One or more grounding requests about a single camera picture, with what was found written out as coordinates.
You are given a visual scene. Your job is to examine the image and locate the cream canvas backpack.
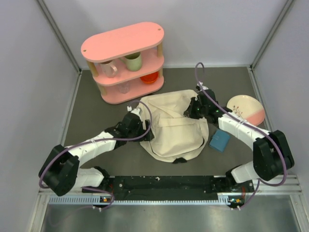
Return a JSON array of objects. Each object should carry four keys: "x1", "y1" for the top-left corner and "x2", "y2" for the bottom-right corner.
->
[{"x1": 138, "y1": 89, "x2": 209, "y2": 163}]

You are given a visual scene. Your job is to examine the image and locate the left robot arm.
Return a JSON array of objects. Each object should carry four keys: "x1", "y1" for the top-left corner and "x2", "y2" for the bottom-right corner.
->
[{"x1": 39, "y1": 112, "x2": 153, "y2": 196}]

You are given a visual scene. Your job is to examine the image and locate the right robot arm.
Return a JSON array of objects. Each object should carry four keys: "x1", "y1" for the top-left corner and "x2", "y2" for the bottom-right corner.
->
[{"x1": 184, "y1": 89, "x2": 295, "y2": 191}]

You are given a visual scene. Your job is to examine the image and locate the clear glass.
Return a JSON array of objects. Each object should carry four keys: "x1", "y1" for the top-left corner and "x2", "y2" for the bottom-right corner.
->
[{"x1": 117, "y1": 82, "x2": 130, "y2": 94}]

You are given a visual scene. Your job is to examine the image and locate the cream and pink plate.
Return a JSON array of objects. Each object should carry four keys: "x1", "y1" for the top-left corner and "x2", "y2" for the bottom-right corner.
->
[{"x1": 227, "y1": 95, "x2": 266, "y2": 126}]

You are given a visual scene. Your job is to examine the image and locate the orange bowl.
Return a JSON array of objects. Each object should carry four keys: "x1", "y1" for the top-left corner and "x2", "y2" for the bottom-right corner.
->
[{"x1": 140, "y1": 72, "x2": 159, "y2": 84}]

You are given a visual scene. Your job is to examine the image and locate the pink mug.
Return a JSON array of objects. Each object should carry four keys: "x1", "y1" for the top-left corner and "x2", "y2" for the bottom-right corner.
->
[{"x1": 99, "y1": 60, "x2": 118, "y2": 78}]

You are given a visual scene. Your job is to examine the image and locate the pink three-tier shelf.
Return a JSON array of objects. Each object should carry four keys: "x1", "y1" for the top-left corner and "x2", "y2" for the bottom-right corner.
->
[{"x1": 81, "y1": 22, "x2": 165, "y2": 104}]

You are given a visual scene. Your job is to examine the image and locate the green mug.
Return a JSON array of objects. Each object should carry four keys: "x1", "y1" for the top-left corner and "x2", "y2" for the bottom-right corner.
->
[{"x1": 119, "y1": 52, "x2": 142, "y2": 72}]

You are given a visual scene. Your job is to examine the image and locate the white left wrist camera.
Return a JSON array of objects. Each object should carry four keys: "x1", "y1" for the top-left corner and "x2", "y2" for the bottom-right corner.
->
[{"x1": 127, "y1": 105, "x2": 142, "y2": 116}]

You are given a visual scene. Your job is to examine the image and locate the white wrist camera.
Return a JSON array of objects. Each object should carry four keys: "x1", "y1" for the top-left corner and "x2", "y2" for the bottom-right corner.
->
[
  {"x1": 127, "y1": 105, "x2": 142, "y2": 116},
  {"x1": 196, "y1": 82, "x2": 209, "y2": 91}
]

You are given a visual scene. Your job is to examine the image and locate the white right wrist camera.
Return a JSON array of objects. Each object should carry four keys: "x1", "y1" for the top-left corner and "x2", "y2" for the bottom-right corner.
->
[{"x1": 196, "y1": 82, "x2": 209, "y2": 91}]

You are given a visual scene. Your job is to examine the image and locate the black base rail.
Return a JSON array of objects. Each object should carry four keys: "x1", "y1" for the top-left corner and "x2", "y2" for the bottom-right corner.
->
[{"x1": 96, "y1": 175, "x2": 254, "y2": 202}]

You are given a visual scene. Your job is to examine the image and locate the grey cable duct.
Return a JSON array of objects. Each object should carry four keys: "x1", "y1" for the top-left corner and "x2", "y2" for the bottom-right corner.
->
[{"x1": 48, "y1": 192, "x2": 240, "y2": 206}]

